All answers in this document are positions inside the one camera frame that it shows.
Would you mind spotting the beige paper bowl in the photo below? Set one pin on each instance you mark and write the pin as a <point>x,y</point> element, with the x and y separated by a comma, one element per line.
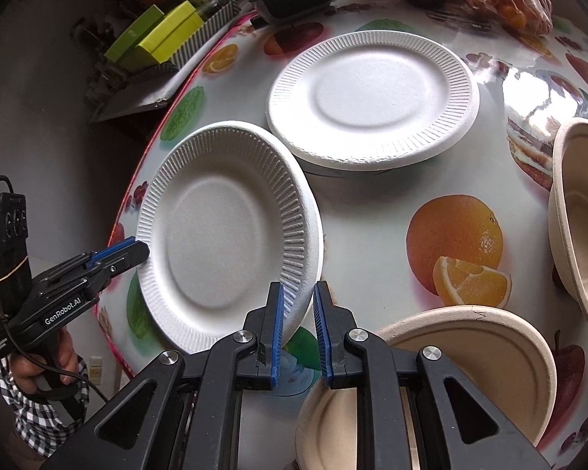
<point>583,225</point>
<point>470,367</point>

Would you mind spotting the person's left forearm checkered sleeve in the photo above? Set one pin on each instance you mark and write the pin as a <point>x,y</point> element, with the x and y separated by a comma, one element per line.
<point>29,421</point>

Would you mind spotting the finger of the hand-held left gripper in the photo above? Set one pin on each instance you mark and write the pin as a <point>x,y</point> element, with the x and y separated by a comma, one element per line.
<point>112,248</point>
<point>127,259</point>

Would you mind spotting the grey flat board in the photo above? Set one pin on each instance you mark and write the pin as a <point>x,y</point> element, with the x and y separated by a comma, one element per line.
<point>137,93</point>

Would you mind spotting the olive green box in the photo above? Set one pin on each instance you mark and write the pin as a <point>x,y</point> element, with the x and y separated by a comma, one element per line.
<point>135,34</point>

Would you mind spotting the white foam plate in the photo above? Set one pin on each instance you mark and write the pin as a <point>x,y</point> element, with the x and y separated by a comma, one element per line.
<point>372,93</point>
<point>225,235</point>

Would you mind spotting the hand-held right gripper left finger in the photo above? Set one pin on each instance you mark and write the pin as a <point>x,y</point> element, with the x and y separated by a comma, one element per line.
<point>276,338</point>

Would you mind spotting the black white striped box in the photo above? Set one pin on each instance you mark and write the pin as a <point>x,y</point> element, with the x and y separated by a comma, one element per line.
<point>210,29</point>

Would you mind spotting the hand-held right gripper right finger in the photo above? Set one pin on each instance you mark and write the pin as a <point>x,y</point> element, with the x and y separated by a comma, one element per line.
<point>322,338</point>

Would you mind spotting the lime green box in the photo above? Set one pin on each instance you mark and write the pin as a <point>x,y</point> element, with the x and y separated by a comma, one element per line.
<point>174,34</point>

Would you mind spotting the person's left hand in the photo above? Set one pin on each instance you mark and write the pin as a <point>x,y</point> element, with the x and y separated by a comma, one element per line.
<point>24,372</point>

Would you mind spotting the fruit print tablecloth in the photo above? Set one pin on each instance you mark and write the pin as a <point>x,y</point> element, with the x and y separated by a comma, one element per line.
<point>372,215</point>

